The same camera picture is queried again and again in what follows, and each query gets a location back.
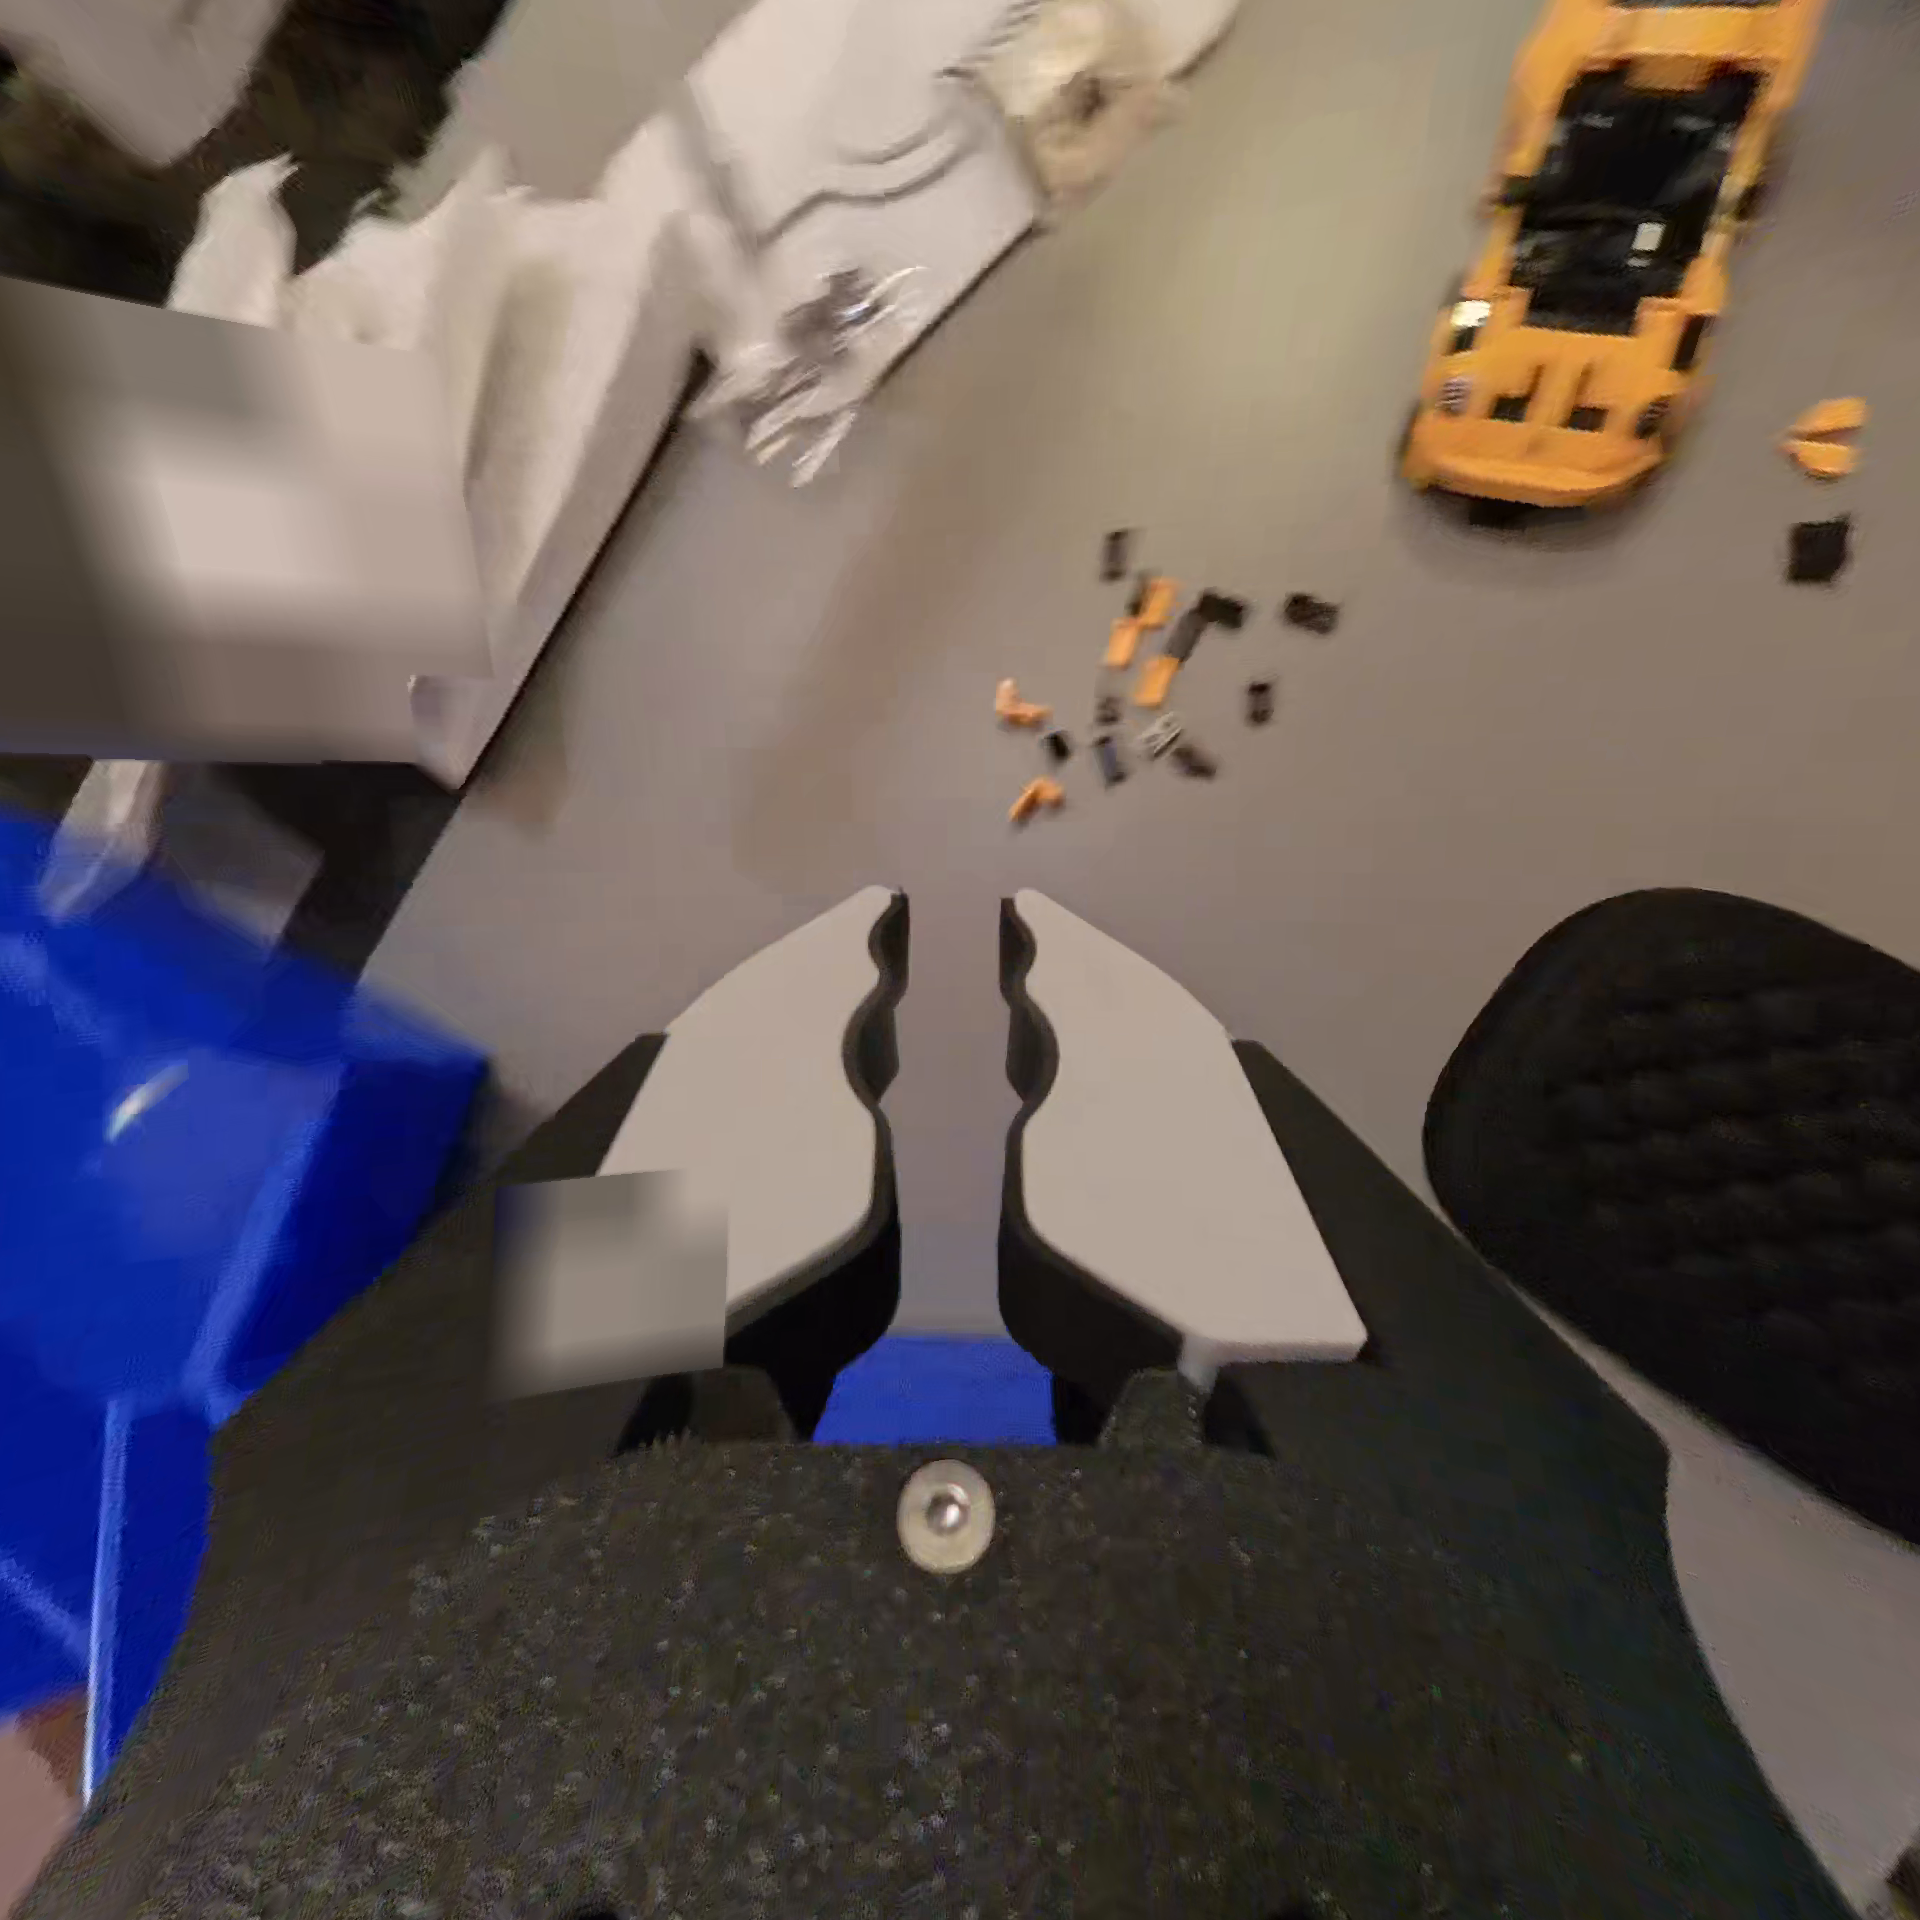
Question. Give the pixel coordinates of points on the pile of small lego parts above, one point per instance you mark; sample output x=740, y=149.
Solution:
x=1153, y=676

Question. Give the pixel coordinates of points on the black round mesh pad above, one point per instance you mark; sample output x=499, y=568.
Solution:
x=1694, y=1171

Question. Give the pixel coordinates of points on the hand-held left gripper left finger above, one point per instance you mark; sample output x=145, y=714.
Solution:
x=751, y=1080

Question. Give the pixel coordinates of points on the orange lego car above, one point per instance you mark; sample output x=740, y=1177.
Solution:
x=1560, y=450

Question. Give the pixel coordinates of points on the stack of white paper bags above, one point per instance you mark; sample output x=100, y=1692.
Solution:
x=585, y=389

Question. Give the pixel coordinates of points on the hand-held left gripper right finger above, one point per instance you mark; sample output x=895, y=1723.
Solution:
x=1155, y=1171

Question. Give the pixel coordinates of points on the orange lego wedge piece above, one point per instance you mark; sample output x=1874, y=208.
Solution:
x=1826, y=458
x=1834, y=416

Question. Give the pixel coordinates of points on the clear plastic parts bag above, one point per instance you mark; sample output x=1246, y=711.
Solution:
x=826, y=353

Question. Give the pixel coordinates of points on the black lego plate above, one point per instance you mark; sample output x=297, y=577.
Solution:
x=1818, y=549

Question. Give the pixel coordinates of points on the blue plastic bin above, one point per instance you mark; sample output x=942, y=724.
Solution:
x=224, y=1201

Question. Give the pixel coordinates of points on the white book stand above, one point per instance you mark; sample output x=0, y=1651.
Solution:
x=840, y=165

